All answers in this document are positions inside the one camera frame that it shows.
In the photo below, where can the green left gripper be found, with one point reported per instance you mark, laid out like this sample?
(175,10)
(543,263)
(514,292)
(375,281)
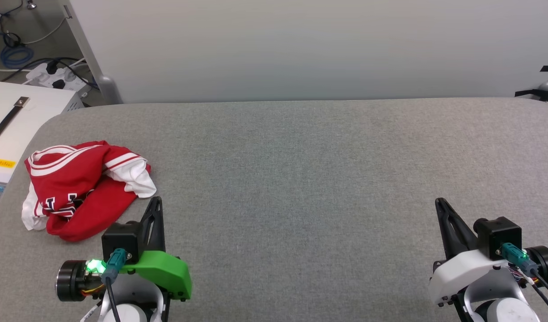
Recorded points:
(162,268)

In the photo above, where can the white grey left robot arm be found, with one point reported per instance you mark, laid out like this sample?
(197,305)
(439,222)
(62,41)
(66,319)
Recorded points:
(131,313)

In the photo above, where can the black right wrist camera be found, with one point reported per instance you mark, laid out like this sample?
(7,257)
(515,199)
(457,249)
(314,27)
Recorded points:
(502,237)

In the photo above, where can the yellow warning label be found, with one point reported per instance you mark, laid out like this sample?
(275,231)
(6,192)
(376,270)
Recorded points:
(3,163)

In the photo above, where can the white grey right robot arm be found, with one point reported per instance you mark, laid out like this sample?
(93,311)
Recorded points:
(506,313)

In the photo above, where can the grey metal partition post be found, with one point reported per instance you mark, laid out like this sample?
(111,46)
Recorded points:
(108,89)

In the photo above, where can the white power strip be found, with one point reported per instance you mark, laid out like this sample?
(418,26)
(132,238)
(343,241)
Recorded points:
(41,77)

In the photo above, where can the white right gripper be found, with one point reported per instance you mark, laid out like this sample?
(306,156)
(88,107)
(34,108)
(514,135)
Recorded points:
(470,273)

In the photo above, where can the red and white basketball jersey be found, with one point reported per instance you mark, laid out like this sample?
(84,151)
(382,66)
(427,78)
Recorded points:
(68,179)

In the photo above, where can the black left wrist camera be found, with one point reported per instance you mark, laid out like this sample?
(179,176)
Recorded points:
(120,239)

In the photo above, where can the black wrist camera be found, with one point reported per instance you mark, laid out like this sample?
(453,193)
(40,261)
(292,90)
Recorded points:
(502,237)
(120,239)

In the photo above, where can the white equipment box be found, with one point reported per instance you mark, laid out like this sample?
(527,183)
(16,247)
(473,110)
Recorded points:
(37,120)

